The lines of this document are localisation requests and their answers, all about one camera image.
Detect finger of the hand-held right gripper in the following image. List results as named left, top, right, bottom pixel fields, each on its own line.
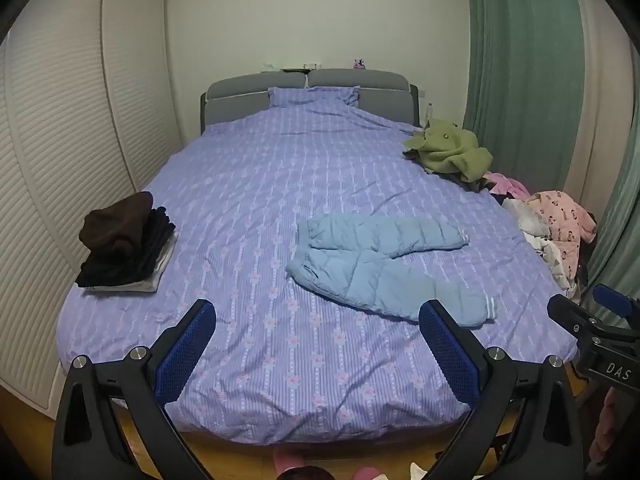
left=593, top=284, right=640, bottom=327
left=547, top=294, right=640, bottom=346

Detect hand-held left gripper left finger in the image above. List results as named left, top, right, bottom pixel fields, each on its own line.
left=51, top=299, right=217, bottom=480

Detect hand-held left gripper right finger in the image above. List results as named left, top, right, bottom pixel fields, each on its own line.
left=418, top=299, right=586, bottom=480

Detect light blue padded pants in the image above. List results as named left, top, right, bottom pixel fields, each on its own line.
left=286, top=212, right=500, bottom=329

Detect green curtain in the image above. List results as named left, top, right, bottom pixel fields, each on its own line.
left=585, top=125, right=640, bottom=293
left=462, top=0, right=586, bottom=196

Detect grey white folded cloth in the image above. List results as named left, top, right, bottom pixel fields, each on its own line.
left=82, top=232, right=180, bottom=294

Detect pink printed jacket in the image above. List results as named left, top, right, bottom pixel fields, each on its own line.
left=525, top=190, right=598, bottom=286

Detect pile of white clothes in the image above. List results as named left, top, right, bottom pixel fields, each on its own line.
left=502, top=199, right=573, bottom=292

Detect stack of dark folded clothes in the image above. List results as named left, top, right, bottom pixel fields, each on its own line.
left=75, top=206, right=177, bottom=288

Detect pink garment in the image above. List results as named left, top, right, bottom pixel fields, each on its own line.
left=482, top=172, right=531, bottom=202

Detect brown folded garment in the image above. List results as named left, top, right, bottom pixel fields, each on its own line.
left=79, top=192, right=155, bottom=259

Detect bed with purple duvet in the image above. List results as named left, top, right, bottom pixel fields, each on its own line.
left=55, top=85, right=581, bottom=444

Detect white sheer curtain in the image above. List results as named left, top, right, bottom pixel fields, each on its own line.
left=570, top=0, right=640, bottom=211

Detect olive green sweater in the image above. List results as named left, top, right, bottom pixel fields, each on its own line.
left=404, top=119, right=493, bottom=184

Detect white louvered wardrobe door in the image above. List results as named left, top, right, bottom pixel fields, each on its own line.
left=0, top=0, right=126, bottom=419
left=101, top=0, right=183, bottom=192

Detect grey padded headboard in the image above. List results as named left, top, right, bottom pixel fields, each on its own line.
left=201, top=67, right=420, bottom=136

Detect purple patterned pillow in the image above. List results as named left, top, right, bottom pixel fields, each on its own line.
left=267, top=85, right=361, bottom=109

